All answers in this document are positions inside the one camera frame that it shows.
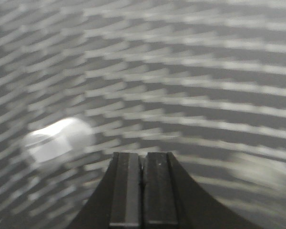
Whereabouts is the white knob row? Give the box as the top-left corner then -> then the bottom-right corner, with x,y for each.
20,116 -> 96,168

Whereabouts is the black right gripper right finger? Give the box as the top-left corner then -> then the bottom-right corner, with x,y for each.
143,152 -> 259,229

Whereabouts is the black perforated pegboard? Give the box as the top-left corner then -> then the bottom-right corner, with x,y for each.
0,0 -> 286,229

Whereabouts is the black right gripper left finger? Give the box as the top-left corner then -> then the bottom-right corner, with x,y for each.
68,153 -> 142,229

